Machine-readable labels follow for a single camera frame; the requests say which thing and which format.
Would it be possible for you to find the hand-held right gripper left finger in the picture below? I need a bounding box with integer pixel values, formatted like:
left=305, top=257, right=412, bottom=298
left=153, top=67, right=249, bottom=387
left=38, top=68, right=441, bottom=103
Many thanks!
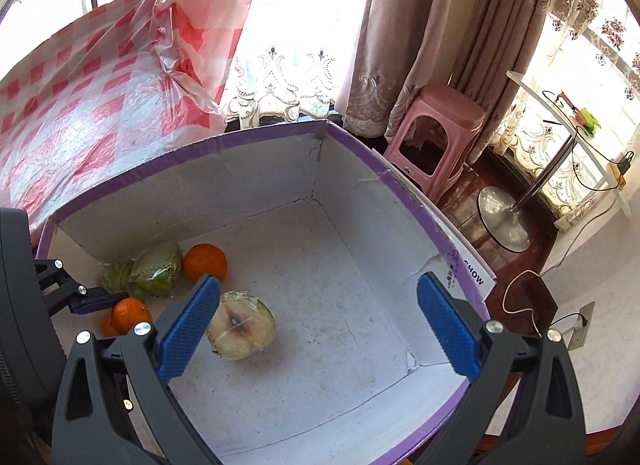
left=50, top=273, right=223, bottom=465

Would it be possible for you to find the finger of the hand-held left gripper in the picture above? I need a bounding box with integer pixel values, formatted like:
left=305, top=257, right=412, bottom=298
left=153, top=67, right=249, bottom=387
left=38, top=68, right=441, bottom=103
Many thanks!
left=34, top=258, right=130, bottom=317

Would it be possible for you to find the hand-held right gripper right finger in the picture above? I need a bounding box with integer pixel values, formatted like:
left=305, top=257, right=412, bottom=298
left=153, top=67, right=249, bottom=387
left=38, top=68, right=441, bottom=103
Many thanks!
left=416, top=271, right=588, bottom=465

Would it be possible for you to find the large yellow fruit half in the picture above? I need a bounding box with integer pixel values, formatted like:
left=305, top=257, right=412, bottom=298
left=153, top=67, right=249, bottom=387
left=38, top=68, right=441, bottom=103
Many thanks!
left=205, top=290, right=277, bottom=362

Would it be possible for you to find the large green fruit half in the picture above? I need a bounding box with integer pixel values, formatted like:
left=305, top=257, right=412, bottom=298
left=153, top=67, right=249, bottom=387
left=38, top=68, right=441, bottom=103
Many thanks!
left=131, top=241, right=184, bottom=297

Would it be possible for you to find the large orange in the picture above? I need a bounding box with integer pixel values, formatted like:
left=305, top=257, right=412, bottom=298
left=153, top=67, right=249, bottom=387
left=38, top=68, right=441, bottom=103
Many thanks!
left=182, top=243, right=229, bottom=285

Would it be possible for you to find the purple cardboard box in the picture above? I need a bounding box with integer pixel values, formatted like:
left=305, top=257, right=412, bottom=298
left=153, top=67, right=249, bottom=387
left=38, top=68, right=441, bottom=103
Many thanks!
left=32, top=117, right=498, bottom=465

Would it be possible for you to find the glass side table chrome base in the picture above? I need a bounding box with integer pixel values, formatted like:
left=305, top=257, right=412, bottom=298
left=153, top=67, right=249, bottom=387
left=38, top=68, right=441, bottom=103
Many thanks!
left=476, top=70, right=634, bottom=254

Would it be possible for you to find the red white checked plastic tablecloth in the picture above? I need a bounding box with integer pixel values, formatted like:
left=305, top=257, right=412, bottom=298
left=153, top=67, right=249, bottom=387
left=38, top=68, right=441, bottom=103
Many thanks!
left=0, top=0, right=255, bottom=246

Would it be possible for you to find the pink plastic stool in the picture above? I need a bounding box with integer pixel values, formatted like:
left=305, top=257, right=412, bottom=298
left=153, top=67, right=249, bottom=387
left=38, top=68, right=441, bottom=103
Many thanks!
left=383, top=84, right=487, bottom=206

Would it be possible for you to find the green packet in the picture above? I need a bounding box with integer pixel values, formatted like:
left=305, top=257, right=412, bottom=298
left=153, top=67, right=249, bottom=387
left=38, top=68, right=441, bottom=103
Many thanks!
left=574, top=107, right=602, bottom=134

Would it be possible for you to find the white lace sheer curtain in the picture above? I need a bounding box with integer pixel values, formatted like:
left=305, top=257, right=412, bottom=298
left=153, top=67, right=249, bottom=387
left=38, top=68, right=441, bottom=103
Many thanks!
left=220, top=42, right=342, bottom=128

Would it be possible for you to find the embroidered brown curtain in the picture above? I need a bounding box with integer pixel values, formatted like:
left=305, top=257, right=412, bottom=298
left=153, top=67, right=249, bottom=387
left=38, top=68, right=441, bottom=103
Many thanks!
left=450, top=0, right=560, bottom=166

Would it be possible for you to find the plain brown curtain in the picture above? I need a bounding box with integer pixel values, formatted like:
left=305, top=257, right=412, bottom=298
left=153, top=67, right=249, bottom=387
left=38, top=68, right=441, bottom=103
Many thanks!
left=334, top=0, right=471, bottom=138

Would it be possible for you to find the floral lace sheer curtain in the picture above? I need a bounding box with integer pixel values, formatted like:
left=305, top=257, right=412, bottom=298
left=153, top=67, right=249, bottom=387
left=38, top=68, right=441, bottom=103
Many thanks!
left=490, top=0, right=640, bottom=228

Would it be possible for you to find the white cable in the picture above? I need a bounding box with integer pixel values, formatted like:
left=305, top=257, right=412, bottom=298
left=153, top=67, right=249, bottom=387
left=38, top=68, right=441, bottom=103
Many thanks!
left=501, top=269, right=548, bottom=338

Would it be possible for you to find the wall socket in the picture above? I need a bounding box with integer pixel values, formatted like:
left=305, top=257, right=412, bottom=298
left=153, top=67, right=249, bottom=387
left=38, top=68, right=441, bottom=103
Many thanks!
left=564, top=301, right=597, bottom=349

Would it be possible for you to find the black cable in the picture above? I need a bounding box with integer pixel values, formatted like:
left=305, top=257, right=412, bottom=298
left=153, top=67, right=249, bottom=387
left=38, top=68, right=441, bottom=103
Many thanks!
left=541, top=90, right=628, bottom=192

